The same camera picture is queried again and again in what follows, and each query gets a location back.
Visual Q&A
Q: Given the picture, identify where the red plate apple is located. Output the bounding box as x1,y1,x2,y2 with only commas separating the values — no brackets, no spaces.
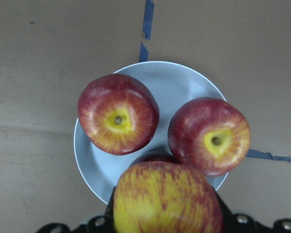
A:
130,151,179,167
78,73,160,155
167,97,251,177

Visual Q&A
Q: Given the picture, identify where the yellow-red apple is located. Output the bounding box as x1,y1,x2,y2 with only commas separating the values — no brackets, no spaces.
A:
113,161,223,233

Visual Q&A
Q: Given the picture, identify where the red plate apple front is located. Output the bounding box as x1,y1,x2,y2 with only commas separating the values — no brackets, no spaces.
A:
78,73,160,155

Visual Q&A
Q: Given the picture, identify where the red plate apple back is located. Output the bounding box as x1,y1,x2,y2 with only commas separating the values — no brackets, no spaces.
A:
167,97,251,177

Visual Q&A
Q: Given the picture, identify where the red plate apple left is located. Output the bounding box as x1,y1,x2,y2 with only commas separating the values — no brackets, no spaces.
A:
130,151,179,167

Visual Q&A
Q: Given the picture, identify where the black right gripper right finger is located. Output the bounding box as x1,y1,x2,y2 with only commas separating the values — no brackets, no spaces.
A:
211,186,259,233

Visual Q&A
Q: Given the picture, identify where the light blue plate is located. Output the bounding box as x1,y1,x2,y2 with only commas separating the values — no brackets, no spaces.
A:
74,61,225,203

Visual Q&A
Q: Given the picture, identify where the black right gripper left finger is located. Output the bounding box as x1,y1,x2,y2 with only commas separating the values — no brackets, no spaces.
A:
86,187,116,233

